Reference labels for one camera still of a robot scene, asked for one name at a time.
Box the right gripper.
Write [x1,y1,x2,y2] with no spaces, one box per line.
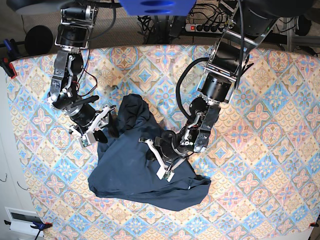
[66,103,120,144]

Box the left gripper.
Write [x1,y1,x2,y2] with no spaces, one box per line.
[139,130,187,172]

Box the dark navy t-shirt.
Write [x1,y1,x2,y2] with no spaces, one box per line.
[88,94,211,212]

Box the white power strip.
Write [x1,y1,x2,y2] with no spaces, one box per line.
[184,23,224,34]

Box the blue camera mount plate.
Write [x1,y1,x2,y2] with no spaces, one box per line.
[119,0,196,16]

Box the blue orange clamp bottom left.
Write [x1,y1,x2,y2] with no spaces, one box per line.
[4,220,53,240]

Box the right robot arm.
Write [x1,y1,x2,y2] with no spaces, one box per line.
[47,0,121,148]

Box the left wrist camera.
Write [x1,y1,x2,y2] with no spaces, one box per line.
[156,166,175,182]

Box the blue orange clamp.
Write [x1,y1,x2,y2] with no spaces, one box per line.
[4,220,53,240]
[0,38,19,79]

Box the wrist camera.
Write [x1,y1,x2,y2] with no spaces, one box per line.
[78,134,96,148]
[156,166,175,182]

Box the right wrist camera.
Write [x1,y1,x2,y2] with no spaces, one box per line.
[78,134,96,148]

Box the patterned colourful tablecloth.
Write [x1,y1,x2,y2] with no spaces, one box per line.
[4,49,320,240]

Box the orange clamp bottom right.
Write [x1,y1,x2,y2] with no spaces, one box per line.
[309,222,319,228]

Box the blue orange clamp top left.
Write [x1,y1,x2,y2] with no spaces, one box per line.
[0,38,19,79]

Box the white wall outlet box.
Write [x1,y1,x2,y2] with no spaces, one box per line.
[5,207,41,236]

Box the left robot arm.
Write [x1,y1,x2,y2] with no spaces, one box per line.
[139,0,281,179]

